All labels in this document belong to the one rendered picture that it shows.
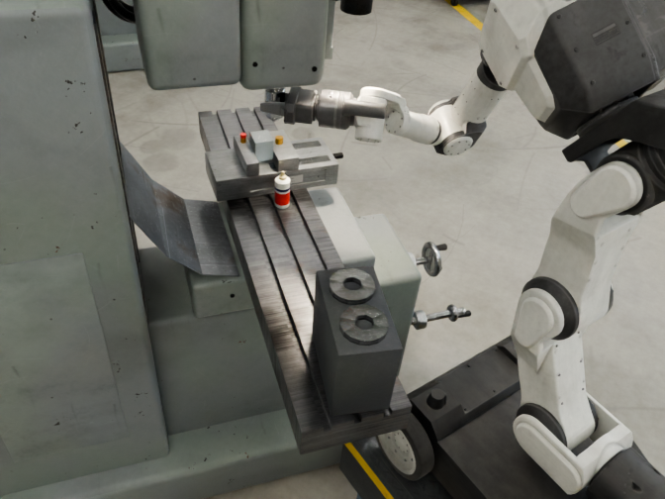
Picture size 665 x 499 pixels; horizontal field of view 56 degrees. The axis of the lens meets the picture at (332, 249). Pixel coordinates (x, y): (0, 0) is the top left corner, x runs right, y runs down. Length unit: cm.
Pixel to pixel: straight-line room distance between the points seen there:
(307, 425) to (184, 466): 85
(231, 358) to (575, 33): 123
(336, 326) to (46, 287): 65
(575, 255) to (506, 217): 208
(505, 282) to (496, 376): 123
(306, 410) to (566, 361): 62
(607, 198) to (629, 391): 167
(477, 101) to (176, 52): 71
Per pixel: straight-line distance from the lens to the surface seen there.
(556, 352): 149
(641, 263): 342
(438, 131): 163
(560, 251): 135
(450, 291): 287
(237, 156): 178
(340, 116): 147
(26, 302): 150
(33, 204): 133
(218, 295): 163
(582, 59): 117
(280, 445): 205
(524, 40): 117
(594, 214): 122
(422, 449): 165
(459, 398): 174
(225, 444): 206
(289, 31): 135
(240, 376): 193
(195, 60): 131
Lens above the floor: 196
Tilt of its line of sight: 41 degrees down
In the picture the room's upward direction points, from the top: 6 degrees clockwise
